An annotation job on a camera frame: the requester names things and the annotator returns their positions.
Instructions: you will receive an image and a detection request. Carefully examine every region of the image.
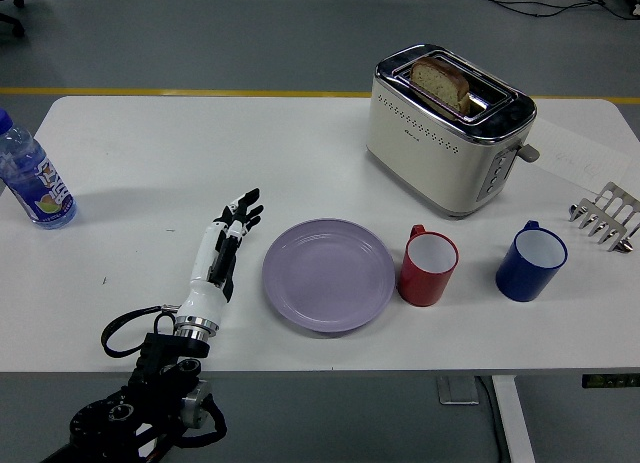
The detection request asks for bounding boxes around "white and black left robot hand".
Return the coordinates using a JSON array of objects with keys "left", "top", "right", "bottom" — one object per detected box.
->
[{"left": 174, "top": 186, "right": 265, "bottom": 333}]

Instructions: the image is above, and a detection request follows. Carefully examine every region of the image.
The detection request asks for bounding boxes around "purple plate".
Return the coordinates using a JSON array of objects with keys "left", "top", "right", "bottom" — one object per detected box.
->
[{"left": 261, "top": 218, "right": 396, "bottom": 334}]

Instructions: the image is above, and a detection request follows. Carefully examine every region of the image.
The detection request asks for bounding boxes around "red mug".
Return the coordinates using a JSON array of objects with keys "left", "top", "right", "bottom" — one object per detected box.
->
[{"left": 397, "top": 223, "right": 460, "bottom": 308}]

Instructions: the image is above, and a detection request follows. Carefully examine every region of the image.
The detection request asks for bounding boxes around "clear plastic water bottle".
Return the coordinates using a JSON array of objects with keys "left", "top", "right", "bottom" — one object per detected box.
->
[{"left": 0, "top": 107, "right": 79, "bottom": 230}]

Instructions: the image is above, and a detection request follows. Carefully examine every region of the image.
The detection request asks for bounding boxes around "cream and chrome toaster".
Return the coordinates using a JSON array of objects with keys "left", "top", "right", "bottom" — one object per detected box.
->
[{"left": 364, "top": 43, "right": 542, "bottom": 220}]

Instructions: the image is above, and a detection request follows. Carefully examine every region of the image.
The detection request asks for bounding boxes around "grey floor socket box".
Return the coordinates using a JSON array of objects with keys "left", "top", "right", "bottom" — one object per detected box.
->
[{"left": 435, "top": 376, "right": 481, "bottom": 407}]

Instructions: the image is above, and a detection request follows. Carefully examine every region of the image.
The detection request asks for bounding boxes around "slice of brown bread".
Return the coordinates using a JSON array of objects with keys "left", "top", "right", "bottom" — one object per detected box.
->
[{"left": 410, "top": 57, "right": 472, "bottom": 115}]

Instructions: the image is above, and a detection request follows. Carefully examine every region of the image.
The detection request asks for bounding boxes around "blue mug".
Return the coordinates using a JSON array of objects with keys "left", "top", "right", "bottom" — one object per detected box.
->
[{"left": 495, "top": 220, "right": 569, "bottom": 303}]

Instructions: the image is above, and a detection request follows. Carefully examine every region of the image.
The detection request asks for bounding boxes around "black office chair base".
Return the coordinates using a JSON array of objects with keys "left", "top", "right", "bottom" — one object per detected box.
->
[{"left": 0, "top": 0, "right": 26, "bottom": 39}]

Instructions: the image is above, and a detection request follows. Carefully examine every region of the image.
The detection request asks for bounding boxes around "white table leg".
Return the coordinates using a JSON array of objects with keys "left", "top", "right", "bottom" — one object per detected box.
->
[{"left": 490, "top": 375, "right": 537, "bottom": 463}]

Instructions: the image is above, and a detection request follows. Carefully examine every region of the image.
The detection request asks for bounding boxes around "white sheet of paper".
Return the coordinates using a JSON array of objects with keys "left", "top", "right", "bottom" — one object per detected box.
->
[{"left": 522, "top": 119, "right": 632, "bottom": 194}]

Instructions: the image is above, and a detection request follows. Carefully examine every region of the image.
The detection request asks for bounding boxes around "silver metal toast rack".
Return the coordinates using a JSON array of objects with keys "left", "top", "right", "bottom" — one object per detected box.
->
[{"left": 568, "top": 181, "right": 640, "bottom": 256}]

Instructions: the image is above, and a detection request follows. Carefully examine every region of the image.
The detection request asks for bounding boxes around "black table control panel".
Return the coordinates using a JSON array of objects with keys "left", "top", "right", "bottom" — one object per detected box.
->
[{"left": 581, "top": 374, "right": 640, "bottom": 390}]

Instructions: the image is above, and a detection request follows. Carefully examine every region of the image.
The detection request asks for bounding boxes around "black floor cable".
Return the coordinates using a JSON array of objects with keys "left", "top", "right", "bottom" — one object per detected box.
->
[{"left": 452, "top": 0, "right": 640, "bottom": 22}]

